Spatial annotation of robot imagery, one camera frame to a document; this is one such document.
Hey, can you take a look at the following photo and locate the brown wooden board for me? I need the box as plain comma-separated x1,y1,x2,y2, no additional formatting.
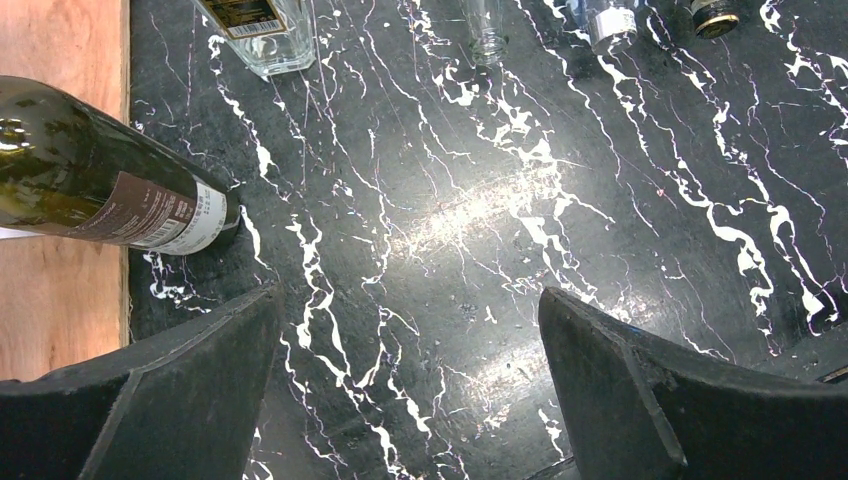
0,0,132,384

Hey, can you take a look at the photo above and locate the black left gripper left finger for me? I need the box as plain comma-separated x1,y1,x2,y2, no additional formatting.
1,284,283,479

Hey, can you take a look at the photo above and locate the clear round glass bottle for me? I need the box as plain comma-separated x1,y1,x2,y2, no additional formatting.
460,0,508,67

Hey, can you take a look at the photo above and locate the clear square bottle black cap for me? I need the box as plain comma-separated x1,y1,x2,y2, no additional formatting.
194,0,316,77

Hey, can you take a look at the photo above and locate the dark bottle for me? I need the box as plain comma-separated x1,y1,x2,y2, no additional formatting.
1,75,240,256

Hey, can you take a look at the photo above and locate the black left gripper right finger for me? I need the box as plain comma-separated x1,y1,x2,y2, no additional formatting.
538,287,847,479

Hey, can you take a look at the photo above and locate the blue square glass bottle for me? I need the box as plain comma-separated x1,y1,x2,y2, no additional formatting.
566,0,642,56

